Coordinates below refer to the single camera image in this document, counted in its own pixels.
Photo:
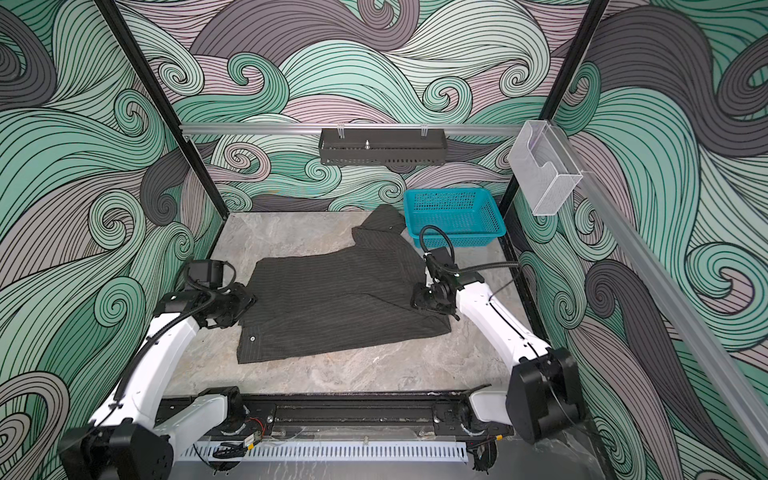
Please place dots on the clear plastic wall bin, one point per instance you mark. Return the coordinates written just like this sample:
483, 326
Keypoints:
545, 165

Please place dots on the teal plastic basket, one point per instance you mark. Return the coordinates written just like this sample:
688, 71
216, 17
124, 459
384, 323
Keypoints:
468, 216

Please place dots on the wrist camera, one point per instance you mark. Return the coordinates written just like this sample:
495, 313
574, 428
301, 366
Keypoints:
206, 273
440, 262

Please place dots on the aluminium back wall rail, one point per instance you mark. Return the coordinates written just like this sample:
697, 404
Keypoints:
275, 128

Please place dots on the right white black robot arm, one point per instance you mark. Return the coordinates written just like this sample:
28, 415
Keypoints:
544, 394

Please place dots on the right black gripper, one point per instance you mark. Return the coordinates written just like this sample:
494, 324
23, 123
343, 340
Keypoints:
418, 300

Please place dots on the right black frame post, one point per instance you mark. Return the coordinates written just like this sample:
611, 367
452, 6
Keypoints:
573, 59

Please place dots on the dark pinstriped long sleeve shirt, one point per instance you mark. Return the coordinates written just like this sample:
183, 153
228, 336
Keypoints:
356, 297

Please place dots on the black frame post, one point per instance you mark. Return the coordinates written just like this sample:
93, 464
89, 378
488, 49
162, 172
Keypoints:
130, 47
573, 59

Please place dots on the black perforated wall tray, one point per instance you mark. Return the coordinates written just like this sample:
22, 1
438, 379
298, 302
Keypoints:
391, 147

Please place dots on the left black frame post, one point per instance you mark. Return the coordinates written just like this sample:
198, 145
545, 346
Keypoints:
130, 47

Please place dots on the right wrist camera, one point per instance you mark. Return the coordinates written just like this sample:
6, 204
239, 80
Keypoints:
440, 262

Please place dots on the aluminium right wall rail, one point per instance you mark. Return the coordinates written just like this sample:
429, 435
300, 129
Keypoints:
734, 388

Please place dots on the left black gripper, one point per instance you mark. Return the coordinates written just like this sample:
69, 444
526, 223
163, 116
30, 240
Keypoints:
247, 299

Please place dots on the white slotted cable duct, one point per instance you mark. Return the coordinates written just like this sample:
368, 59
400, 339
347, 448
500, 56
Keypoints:
357, 451

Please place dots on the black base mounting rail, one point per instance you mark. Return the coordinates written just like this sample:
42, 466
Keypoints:
443, 413

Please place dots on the aluminium wall rail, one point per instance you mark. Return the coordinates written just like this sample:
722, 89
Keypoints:
734, 388
275, 128

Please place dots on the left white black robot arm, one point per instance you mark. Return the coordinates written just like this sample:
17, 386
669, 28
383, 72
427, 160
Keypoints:
123, 438

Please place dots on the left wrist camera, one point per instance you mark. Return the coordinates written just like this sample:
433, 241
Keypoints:
206, 273

